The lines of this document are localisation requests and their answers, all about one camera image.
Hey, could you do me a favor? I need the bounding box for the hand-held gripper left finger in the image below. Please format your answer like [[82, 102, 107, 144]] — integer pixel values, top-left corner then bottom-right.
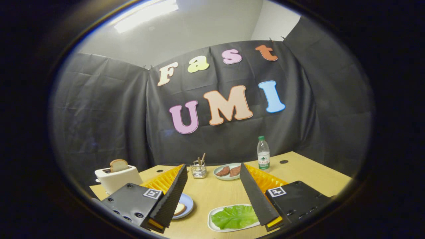
[[101, 164, 188, 234]]

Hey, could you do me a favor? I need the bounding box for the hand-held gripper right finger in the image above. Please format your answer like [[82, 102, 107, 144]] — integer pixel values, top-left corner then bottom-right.
[[239, 163, 332, 232]]

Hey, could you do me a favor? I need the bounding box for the green lettuce leaf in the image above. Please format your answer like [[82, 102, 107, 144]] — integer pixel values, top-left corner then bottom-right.
[[211, 205, 259, 230]]

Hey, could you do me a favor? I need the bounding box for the brown crust bread slice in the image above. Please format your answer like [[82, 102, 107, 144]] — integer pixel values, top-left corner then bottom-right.
[[110, 159, 129, 173]]

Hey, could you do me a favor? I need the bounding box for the light blue round plate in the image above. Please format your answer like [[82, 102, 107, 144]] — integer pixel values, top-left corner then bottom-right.
[[172, 193, 194, 220]]

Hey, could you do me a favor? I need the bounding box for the pale green round plate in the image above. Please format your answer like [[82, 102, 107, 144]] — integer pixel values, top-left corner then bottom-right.
[[213, 163, 242, 181]]

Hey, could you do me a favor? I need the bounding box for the metal mesh utensil holder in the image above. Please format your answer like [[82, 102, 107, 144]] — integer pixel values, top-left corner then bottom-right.
[[190, 161, 207, 179]]

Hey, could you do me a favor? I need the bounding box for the clear plastic water bottle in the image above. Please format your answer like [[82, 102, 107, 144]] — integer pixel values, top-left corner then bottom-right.
[[257, 135, 271, 170]]

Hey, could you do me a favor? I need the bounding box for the white oblong plate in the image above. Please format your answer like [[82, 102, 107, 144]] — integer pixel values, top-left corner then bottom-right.
[[208, 204, 261, 232]]

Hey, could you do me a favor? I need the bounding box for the white toaster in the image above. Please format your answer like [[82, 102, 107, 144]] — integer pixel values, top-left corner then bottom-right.
[[95, 165, 143, 195]]

